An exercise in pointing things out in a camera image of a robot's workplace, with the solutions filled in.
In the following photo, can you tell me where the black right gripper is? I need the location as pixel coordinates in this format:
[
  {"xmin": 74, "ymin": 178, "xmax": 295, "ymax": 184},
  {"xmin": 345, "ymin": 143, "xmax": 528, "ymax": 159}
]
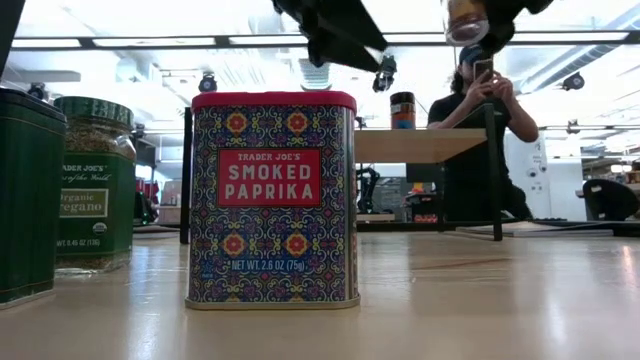
[{"xmin": 479, "ymin": 0, "xmax": 555, "ymax": 56}]

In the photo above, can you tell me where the small cork-top glass jar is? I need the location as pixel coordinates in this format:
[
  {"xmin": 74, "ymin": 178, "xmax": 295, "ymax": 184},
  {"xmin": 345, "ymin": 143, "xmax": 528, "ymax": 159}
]
[{"xmin": 442, "ymin": 0, "xmax": 491, "ymax": 48}]

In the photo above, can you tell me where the black-lid orange spice bottle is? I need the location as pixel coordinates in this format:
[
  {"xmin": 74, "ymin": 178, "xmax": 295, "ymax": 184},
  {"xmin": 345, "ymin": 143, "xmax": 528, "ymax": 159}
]
[{"xmin": 389, "ymin": 91, "xmax": 417, "ymax": 130}]

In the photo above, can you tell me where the red-lid smoked paprika tin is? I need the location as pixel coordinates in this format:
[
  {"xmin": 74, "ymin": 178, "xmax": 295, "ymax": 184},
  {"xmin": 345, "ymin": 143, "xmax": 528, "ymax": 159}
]
[{"xmin": 184, "ymin": 90, "xmax": 361, "ymax": 311}]

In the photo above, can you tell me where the green-lid oregano glass jar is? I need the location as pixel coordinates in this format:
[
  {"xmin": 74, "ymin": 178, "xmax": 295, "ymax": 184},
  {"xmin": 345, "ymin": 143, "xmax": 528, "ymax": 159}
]
[{"xmin": 53, "ymin": 96, "xmax": 137, "ymax": 276}]

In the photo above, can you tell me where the dark green spice tin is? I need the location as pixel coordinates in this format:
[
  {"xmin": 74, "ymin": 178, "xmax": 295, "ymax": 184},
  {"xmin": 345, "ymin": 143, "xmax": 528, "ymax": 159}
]
[{"xmin": 0, "ymin": 88, "xmax": 67, "ymax": 309}]

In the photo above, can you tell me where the wooden shelf with black legs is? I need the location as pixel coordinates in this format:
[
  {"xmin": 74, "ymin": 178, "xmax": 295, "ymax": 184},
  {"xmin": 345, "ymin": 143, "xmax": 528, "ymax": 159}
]
[{"xmin": 179, "ymin": 102, "xmax": 504, "ymax": 245}]

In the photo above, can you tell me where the person's smartphone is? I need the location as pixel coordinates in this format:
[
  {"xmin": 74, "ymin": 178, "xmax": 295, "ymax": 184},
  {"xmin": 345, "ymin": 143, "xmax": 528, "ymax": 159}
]
[{"xmin": 473, "ymin": 58, "xmax": 495, "ymax": 84}]

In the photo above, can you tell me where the person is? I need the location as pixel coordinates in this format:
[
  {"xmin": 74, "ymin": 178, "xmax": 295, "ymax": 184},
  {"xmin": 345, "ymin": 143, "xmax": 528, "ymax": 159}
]
[{"xmin": 427, "ymin": 43, "xmax": 541, "ymax": 224}]

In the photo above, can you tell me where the black overhead crossbar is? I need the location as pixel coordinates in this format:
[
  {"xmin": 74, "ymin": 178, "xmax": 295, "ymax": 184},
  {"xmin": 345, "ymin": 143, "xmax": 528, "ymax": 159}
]
[{"xmin": 0, "ymin": 30, "xmax": 640, "ymax": 50}]

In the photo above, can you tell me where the black office chair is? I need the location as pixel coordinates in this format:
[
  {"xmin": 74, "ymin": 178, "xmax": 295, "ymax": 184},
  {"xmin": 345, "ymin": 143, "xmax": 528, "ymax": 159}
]
[{"xmin": 582, "ymin": 178, "xmax": 640, "ymax": 222}]

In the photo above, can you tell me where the Acadia poster book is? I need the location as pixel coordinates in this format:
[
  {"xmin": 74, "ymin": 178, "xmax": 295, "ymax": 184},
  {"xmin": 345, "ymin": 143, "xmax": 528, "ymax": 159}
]
[{"xmin": 454, "ymin": 221, "xmax": 615, "ymax": 239}]

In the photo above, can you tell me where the ribbed ceiling air duct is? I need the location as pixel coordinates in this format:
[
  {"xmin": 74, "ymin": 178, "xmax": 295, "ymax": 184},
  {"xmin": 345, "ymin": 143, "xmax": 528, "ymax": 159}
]
[{"xmin": 298, "ymin": 57, "xmax": 334, "ymax": 93}]

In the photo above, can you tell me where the black metal table frame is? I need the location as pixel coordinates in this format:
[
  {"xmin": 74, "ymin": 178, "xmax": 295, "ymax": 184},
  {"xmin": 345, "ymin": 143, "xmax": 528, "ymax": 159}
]
[{"xmin": 132, "ymin": 219, "xmax": 640, "ymax": 239}]

